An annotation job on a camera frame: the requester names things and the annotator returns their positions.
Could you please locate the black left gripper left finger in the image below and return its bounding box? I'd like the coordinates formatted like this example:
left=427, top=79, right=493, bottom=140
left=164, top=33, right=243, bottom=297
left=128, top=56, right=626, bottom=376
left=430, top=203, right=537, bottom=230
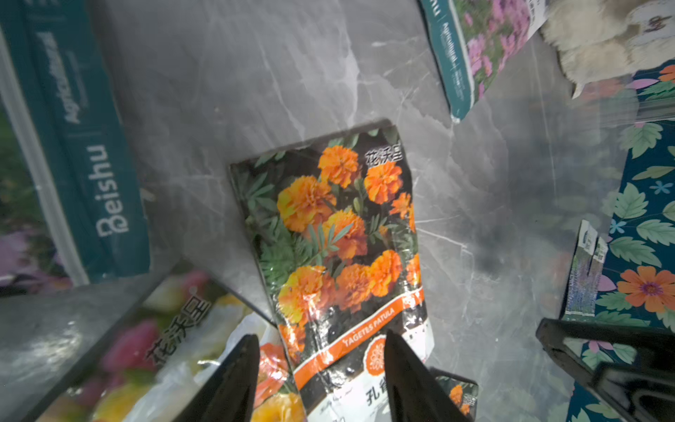
left=174, top=334, right=260, bottom=422

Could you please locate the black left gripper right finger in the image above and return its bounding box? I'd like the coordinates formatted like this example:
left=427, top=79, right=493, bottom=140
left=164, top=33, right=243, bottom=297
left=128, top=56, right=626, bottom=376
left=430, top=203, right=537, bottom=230
left=384, top=330, right=469, bottom=422

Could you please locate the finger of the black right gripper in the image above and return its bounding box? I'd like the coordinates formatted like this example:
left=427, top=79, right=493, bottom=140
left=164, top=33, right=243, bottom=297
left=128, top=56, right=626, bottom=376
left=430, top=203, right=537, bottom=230
left=536, top=319, right=674, bottom=421

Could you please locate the marigold seed packet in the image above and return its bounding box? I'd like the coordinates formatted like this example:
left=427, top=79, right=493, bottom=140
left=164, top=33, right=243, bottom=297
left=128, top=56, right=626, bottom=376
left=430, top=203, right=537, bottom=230
left=230, top=121, right=434, bottom=421
left=430, top=367, right=479, bottom=421

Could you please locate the pink cosmos seed packet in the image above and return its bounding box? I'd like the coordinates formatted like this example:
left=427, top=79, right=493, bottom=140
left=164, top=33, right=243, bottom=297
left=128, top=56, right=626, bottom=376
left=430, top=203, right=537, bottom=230
left=419, top=0, right=550, bottom=123

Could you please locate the mixed flowers seed packet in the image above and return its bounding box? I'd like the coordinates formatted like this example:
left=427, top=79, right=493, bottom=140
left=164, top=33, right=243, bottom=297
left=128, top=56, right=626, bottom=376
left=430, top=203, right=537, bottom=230
left=38, top=260, right=307, bottom=421

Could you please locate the pink flowers seed packet left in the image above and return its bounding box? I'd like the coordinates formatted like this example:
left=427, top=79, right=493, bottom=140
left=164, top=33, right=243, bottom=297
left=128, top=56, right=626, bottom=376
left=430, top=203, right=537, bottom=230
left=1, top=1, right=151, bottom=297

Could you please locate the white plush dog toy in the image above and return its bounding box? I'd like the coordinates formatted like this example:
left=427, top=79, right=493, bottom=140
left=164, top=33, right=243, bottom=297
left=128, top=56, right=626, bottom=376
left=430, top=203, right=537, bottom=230
left=541, top=1, right=674, bottom=98

